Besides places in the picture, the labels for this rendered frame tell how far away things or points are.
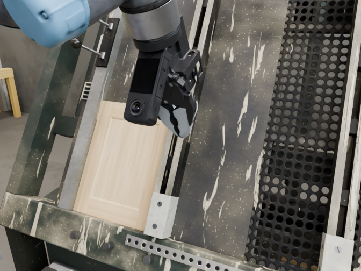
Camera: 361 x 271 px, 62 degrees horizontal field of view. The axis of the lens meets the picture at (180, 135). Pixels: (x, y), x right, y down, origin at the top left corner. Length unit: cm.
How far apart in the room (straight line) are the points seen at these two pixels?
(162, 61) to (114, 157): 68
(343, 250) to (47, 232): 90
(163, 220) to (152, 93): 55
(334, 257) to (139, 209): 56
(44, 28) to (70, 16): 3
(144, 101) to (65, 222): 76
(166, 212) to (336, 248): 45
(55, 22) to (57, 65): 101
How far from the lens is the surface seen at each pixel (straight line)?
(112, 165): 107
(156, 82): 43
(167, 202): 90
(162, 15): 41
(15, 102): 553
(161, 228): 91
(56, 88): 133
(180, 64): 48
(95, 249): 105
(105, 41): 122
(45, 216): 118
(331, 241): 85
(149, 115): 42
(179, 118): 51
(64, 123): 131
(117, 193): 105
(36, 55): 516
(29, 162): 129
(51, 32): 32
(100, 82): 116
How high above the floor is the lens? 152
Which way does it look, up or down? 21 degrees down
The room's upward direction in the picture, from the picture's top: straight up
